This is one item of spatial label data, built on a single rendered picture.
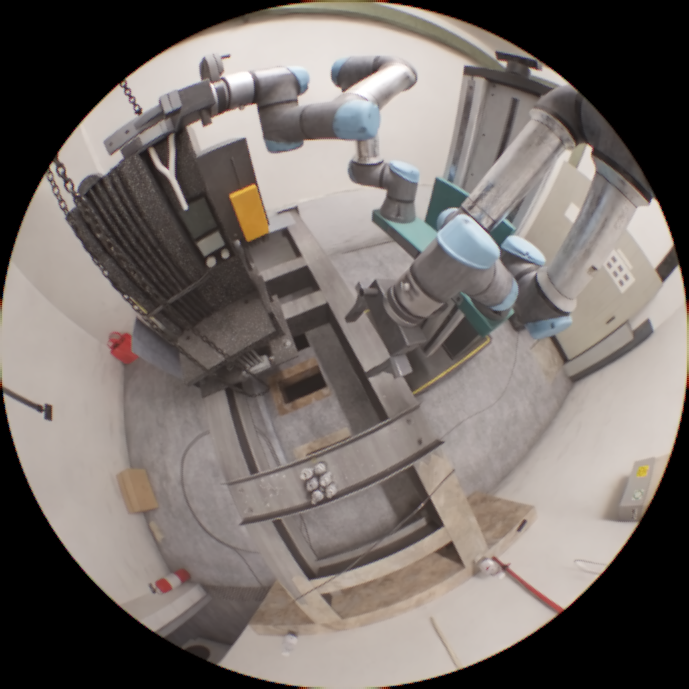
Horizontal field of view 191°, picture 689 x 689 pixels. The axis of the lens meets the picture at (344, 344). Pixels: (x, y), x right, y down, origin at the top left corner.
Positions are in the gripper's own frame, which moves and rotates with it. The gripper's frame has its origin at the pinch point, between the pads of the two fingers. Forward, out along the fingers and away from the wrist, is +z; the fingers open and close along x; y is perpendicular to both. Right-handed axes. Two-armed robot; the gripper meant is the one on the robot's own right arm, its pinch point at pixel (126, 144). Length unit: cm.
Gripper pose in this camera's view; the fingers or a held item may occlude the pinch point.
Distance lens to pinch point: 42.6
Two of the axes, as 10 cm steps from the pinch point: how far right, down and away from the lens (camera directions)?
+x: -6.8, -6.4, 3.6
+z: -7.3, 6.3, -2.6
